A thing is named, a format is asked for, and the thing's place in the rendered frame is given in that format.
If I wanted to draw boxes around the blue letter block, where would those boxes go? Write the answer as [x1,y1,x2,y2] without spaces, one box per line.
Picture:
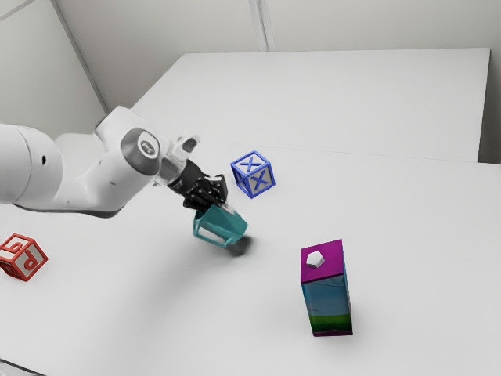
[229,150,276,200]

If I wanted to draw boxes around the teal faceted mug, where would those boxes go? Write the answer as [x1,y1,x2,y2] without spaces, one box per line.
[192,203,249,248]

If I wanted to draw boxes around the purple carton with white cap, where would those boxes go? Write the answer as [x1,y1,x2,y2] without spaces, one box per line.
[300,238,354,338]

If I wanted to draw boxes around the red letter block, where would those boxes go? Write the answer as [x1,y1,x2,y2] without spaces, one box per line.
[0,233,49,281]

